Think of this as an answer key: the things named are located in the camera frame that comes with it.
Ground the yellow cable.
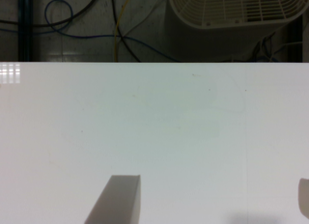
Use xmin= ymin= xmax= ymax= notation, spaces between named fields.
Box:
xmin=114 ymin=0 xmax=133 ymax=63

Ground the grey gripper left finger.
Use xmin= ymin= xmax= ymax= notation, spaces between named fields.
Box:
xmin=84 ymin=175 xmax=141 ymax=224

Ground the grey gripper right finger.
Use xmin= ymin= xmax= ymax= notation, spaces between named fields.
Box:
xmin=298 ymin=179 xmax=309 ymax=219

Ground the black cable on floor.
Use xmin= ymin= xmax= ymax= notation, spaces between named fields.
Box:
xmin=0 ymin=0 xmax=143 ymax=63

